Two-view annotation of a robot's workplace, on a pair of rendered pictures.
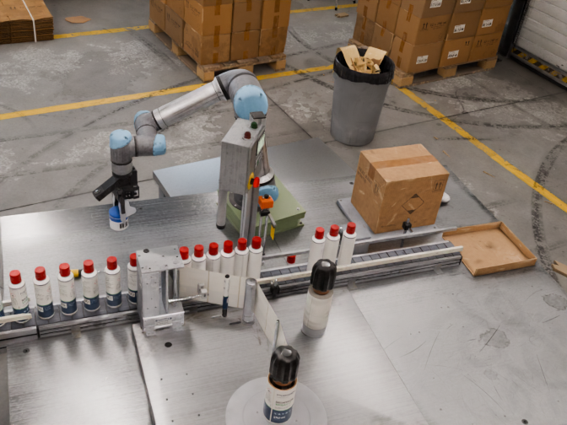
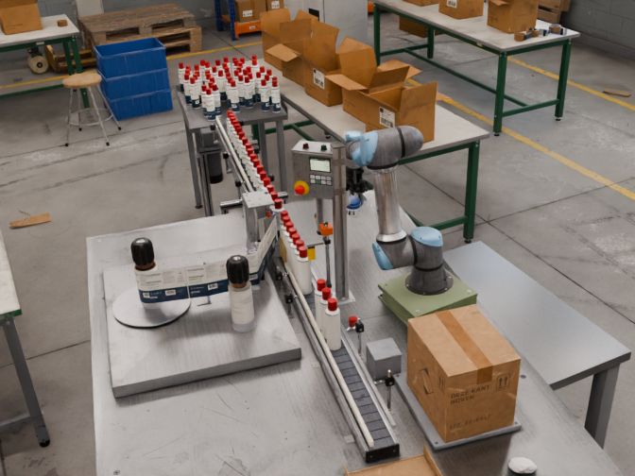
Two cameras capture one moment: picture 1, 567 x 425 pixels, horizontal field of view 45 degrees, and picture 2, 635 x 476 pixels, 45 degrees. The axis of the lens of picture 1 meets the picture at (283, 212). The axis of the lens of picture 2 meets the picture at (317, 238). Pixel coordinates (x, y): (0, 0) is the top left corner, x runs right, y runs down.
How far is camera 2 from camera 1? 3.36 m
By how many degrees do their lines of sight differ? 79
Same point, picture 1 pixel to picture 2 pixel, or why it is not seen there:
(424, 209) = (435, 405)
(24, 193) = (596, 280)
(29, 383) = (215, 221)
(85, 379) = (216, 239)
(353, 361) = (201, 346)
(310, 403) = (159, 318)
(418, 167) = (452, 348)
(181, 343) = not seen: hidden behind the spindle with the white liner
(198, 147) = not seen: outside the picture
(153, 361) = (217, 253)
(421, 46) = not seen: outside the picture
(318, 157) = (574, 349)
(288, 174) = (516, 325)
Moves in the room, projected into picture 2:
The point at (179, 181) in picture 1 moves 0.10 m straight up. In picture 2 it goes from (467, 255) to (469, 235)
